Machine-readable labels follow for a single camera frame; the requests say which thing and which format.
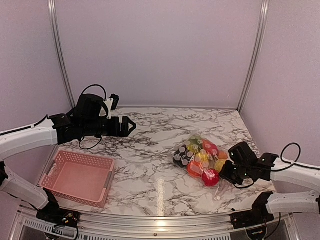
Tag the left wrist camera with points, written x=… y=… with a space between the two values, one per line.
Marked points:
x=109 y=105

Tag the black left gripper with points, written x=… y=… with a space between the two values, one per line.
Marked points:
x=124 y=132

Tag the yellow fake lemon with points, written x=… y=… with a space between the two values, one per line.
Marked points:
x=219 y=165

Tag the orange fake fruit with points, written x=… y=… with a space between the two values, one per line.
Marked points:
x=195 y=169

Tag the pink perforated plastic basket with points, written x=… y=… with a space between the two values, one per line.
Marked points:
x=82 y=178

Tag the front aluminium rail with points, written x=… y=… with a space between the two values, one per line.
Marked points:
x=99 y=226

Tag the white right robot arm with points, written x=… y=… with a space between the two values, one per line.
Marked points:
x=273 y=168

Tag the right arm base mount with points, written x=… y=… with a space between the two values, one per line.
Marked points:
x=250 y=218

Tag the left aluminium frame post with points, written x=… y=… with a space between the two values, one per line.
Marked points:
x=59 y=51

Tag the clear zip top bag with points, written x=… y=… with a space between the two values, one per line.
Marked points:
x=206 y=152

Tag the red fake apple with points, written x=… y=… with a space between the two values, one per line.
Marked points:
x=210 y=177

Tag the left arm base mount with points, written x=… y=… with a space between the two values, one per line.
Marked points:
x=59 y=217

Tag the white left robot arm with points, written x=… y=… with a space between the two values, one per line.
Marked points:
x=50 y=131

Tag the right aluminium frame post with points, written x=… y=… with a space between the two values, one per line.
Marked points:
x=259 y=39

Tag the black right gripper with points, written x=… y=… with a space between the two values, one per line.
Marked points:
x=224 y=174

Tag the aluminium frame post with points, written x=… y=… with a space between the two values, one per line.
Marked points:
x=259 y=39
x=59 y=51

